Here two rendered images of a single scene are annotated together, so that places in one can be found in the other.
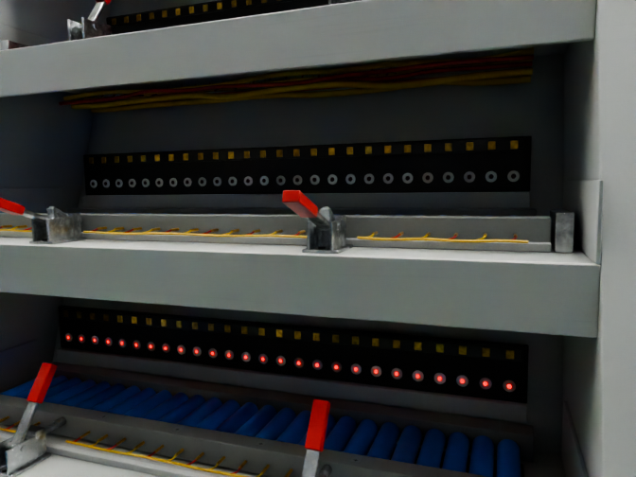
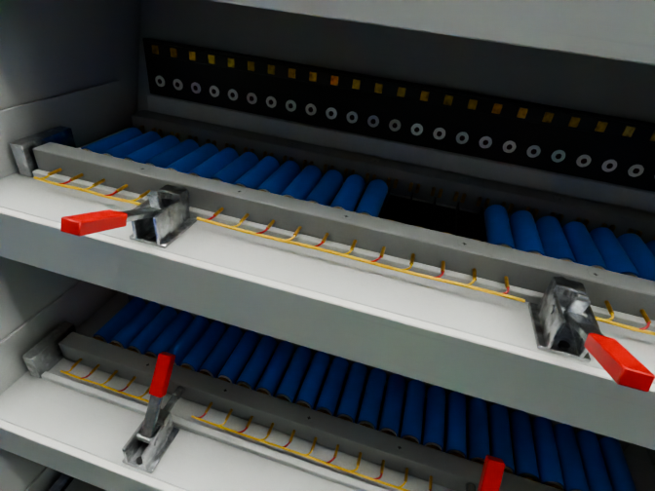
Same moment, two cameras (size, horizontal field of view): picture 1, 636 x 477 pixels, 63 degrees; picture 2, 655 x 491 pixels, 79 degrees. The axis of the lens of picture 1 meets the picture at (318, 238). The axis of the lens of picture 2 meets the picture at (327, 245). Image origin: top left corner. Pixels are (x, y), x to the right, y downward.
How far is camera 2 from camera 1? 0.30 m
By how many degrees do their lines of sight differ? 29
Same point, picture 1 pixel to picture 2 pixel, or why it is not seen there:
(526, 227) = not seen: outside the picture
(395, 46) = not seen: outside the picture
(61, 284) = (183, 299)
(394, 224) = (636, 300)
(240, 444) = (380, 447)
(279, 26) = not seen: outside the picture
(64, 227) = (173, 217)
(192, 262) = (379, 327)
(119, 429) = (247, 409)
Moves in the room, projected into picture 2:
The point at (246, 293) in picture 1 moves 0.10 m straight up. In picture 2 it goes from (446, 374) to (496, 218)
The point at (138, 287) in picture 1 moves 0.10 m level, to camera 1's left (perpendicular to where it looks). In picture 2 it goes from (294, 330) to (134, 314)
